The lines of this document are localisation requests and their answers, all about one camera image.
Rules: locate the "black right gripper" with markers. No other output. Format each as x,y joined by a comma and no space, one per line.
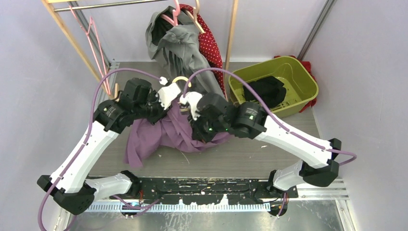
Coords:
197,132

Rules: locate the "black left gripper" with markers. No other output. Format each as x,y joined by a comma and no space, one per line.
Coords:
161,110

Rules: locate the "purple skirt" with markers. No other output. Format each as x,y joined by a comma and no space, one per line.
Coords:
172,131

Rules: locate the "wooden hanger of purple skirt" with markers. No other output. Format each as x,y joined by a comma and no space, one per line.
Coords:
180,82

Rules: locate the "black skirt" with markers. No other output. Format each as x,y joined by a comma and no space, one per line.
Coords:
270,89

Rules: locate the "grey skirt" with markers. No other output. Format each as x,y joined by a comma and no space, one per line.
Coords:
175,48

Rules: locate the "pink wire hanger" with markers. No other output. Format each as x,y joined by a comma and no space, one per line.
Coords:
89,28

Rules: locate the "pink hanger of grey skirt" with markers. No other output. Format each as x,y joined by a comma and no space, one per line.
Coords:
175,13

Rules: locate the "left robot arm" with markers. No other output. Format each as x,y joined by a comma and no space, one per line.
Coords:
69,185

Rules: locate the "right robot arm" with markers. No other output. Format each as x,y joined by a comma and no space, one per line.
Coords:
316,165

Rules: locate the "red polka dot skirt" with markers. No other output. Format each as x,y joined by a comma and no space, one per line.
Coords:
209,49

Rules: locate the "wooden hanger of red skirt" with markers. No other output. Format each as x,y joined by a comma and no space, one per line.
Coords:
194,16

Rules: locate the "olive green plastic basket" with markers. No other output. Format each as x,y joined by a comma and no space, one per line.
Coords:
256,72

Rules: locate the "wooden clothes rack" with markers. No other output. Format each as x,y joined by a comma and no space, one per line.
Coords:
54,7

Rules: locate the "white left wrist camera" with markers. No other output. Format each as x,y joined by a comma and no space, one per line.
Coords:
168,93

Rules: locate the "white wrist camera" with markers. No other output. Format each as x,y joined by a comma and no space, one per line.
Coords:
192,98
168,93

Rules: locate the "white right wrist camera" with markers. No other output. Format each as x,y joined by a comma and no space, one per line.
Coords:
192,98

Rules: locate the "metal corner rail left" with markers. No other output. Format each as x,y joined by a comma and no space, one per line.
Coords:
109,88

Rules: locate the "metal corner rail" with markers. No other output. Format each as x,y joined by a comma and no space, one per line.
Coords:
324,13
109,88

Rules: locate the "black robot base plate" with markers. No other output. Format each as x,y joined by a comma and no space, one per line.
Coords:
204,191

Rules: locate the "metal corner rail right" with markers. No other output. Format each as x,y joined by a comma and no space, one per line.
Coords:
324,13

